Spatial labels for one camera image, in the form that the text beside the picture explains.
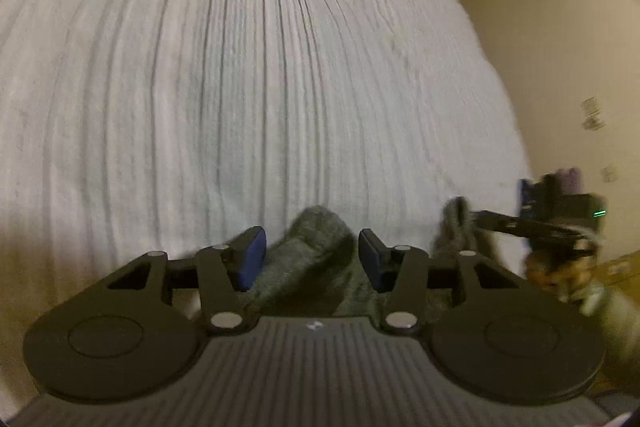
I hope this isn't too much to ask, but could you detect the white ribbed bed blanket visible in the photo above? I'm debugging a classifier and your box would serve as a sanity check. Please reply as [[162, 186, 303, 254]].
[[0, 0, 534, 408]]

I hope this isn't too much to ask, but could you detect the grey fuzzy garment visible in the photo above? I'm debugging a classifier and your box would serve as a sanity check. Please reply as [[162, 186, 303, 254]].
[[239, 196, 482, 320]]

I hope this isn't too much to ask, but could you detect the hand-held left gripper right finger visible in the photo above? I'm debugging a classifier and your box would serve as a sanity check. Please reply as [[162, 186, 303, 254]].
[[359, 229, 532, 336]]

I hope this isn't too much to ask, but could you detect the wooden cabinet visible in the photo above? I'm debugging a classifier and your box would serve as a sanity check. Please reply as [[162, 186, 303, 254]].
[[590, 248, 640, 294]]

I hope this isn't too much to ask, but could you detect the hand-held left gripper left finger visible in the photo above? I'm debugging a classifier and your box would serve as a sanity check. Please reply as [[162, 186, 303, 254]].
[[100, 226, 266, 336]]

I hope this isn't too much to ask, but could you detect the person's right hand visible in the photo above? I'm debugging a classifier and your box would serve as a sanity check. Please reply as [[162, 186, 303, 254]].
[[524, 239, 603, 305]]

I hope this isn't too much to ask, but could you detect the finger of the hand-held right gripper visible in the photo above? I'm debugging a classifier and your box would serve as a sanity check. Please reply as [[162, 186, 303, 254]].
[[469, 209, 588, 245]]

